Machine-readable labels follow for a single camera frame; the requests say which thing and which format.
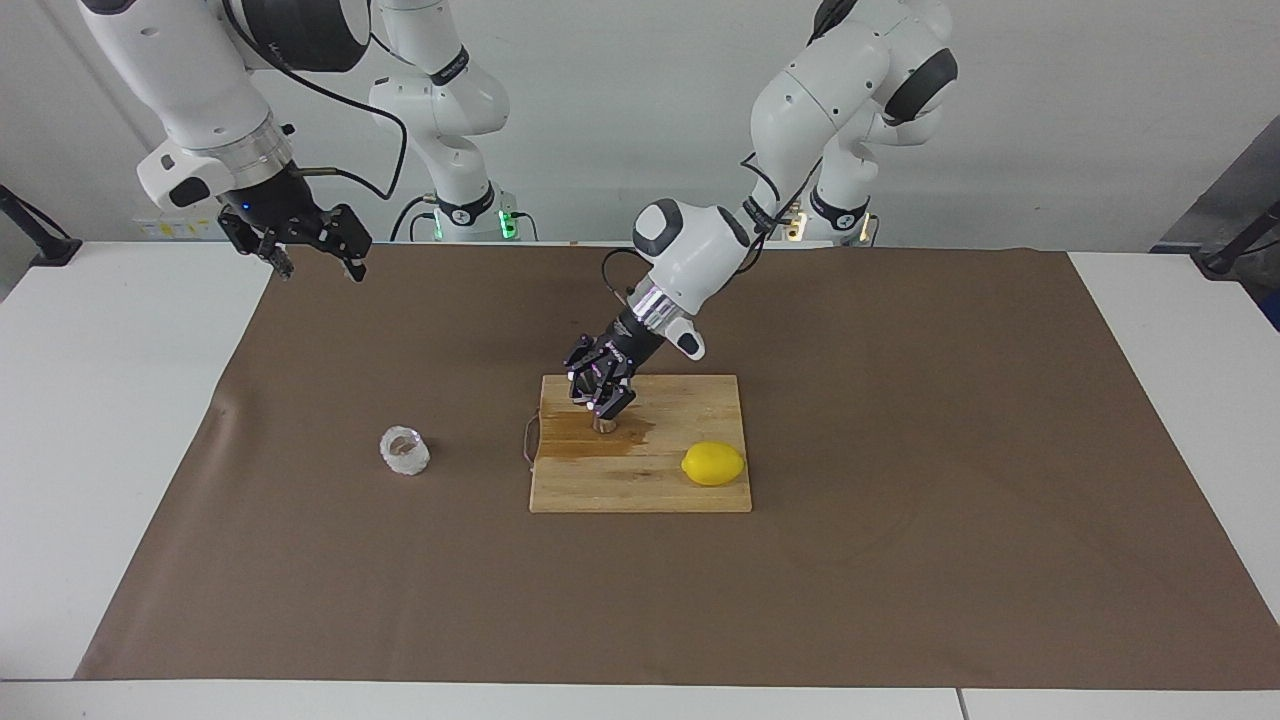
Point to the black clamp stand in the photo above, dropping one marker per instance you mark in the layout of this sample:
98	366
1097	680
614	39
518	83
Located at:
1225	262
55	250

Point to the white yellow label boxes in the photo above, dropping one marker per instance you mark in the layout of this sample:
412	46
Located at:
160	228

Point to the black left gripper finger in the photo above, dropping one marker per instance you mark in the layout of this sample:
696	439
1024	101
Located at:
613	395
585	365

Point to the grey side panel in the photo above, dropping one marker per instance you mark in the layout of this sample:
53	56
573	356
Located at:
1220	190

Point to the blue object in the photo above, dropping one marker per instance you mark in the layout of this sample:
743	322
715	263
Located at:
1274	312

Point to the wooden cutting board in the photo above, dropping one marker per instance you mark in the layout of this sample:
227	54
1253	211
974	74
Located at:
640	490

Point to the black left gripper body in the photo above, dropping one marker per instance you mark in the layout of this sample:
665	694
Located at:
632	345

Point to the clear textured glass cup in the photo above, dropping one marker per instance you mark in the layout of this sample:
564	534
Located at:
405	458

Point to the brown paper table mat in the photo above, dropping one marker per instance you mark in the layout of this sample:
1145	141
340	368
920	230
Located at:
400	580

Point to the yellow lemon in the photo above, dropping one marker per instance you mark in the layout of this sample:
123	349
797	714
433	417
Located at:
713	463

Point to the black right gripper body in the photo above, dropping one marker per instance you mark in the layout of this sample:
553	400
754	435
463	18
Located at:
270	205

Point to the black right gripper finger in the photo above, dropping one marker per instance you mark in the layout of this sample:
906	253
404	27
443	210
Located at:
270	250
348	240

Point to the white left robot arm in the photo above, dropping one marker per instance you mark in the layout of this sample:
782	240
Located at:
820	100

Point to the steel double jigger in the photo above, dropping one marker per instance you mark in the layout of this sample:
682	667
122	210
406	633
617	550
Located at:
604	426

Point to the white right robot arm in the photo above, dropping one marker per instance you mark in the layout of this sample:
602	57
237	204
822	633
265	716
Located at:
190	70

